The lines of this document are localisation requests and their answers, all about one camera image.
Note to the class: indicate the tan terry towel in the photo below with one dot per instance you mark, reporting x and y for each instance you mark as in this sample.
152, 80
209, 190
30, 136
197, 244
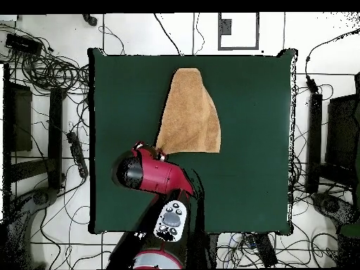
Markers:
191, 118

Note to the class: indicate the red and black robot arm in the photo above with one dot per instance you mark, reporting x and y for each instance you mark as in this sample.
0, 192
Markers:
157, 174

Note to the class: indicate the black power strip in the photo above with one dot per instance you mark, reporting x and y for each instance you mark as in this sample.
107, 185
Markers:
77, 153

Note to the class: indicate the grey tripod base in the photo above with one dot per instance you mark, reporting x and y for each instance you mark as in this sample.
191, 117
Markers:
330, 205
42, 198

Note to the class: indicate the dark green table cloth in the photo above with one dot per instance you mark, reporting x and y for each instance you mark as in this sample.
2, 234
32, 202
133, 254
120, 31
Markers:
253, 140

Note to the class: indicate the small black plug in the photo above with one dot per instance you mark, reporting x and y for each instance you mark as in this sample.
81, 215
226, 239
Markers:
90, 19

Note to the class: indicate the black rectangular box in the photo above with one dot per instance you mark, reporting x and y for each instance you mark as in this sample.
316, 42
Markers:
22, 43

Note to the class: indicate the black stand frame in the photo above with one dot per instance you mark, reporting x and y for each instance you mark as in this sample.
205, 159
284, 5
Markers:
314, 140
55, 135

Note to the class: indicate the grey square floor frame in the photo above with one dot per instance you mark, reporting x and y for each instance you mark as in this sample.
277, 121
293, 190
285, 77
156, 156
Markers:
225, 28

